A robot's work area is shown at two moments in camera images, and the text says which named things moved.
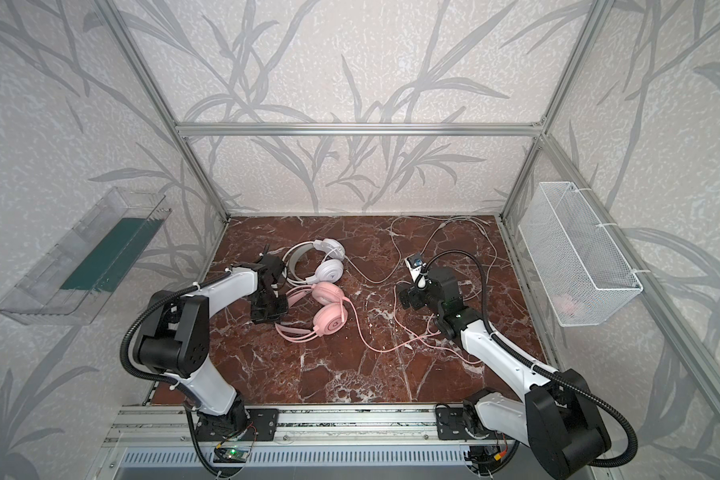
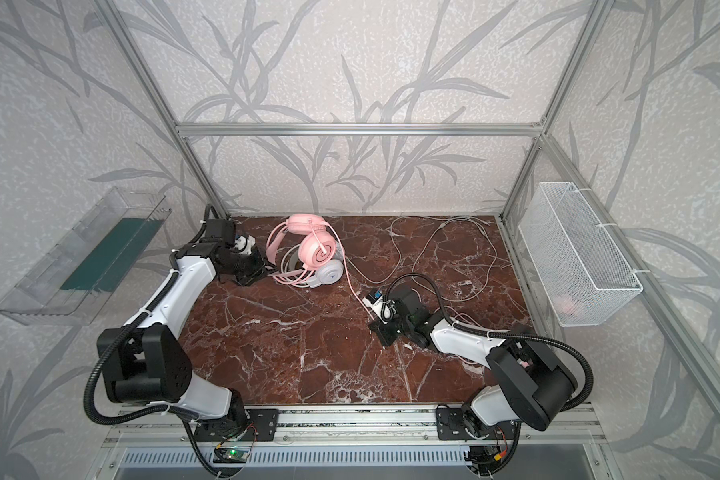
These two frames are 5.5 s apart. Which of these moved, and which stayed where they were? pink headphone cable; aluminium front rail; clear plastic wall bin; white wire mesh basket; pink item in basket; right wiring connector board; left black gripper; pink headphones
Moved: left black gripper; pink headphone cable; pink headphones
Stayed: clear plastic wall bin; pink item in basket; aluminium front rail; right wiring connector board; white wire mesh basket
